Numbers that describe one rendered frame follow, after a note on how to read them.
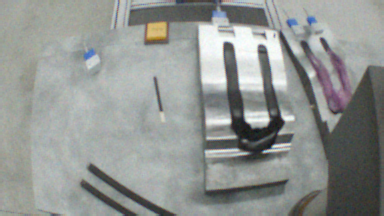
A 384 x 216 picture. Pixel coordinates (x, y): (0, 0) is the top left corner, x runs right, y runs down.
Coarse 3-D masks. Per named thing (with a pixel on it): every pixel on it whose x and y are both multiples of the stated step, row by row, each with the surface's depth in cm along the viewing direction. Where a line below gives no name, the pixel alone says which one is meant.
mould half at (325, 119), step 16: (288, 32) 177; (288, 48) 177; (320, 48) 176; (336, 48) 176; (304, 64) 169; (304, 80) 171; (336, 80) 167; (352, 80) 168; (320, 96) 165; (320, 112) 163; (320, 128) 166
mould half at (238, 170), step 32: (256, 64) 167; (224, 96) 161; (256, 96) 161; (288, 96) 162; (224, 128) 153; (288, 128) 154; (224, 160) 158; (256, 160) 158; (288, 160) 158; (224, 192) 158
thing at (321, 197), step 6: (324, 192) 69; (318, 198) 72; (324, 198) 68; (312, 204) 75; (318, 204) 71; (324, 204) 68; (306, 210) 78; (312, 210) 74; (318, 210) 71; (324, 210) 69
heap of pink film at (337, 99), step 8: (328, 48) 175; (312, 56) 170; (336, 56) 170; (312, 64) 167; (320, 64) 167; (336, 64) 167; (344, 64) 167; (320, 72) 163; (328, 72) 166; (344, 72) 166; (320, 80) 164; (328, 80) 164; (344, 80) 166; (328, 88) 163; (336, 88) 166; (344, 88) 165; (328, 96) 163; (336, 96) 164; (344, 96) 163; (328, 104) 164; (336, 104) 163; (344, 104) 163
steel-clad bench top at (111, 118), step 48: (48, 48) 177; (96, 48) 177; (144, 48) 177; (192, 48) 177; (48, 96) 169; (96, 96) 170; (144, 96) 170; (192, 96) 171; (48, 144) 162; (96, 144) 163; (144, 144) 165; (192, 144) 165; (48, 192) 154; (144, 192) 158; (192, 192) 159; (240, 192) 160; (288, 192) 159
